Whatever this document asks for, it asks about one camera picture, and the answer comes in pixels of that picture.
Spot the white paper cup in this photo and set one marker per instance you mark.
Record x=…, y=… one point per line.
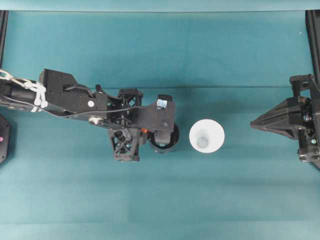
x=207, y=130

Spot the blue-green table cloth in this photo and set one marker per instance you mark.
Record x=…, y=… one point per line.
x=160, y=195

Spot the black frame rail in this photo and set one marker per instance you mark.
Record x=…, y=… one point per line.
x=3, y=37
x=313, y=42

